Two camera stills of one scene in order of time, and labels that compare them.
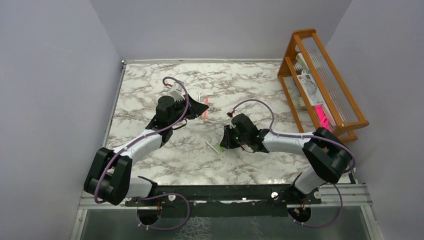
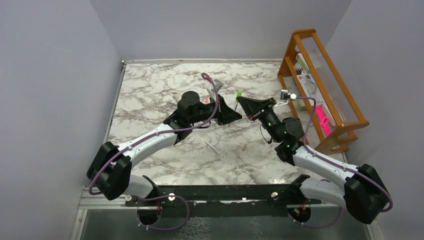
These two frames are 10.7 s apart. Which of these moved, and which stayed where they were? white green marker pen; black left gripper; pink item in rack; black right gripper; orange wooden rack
Moved: black right gripper; black left gripper
Stayed: orange wooden rack; pink item in rack; white green marker pen
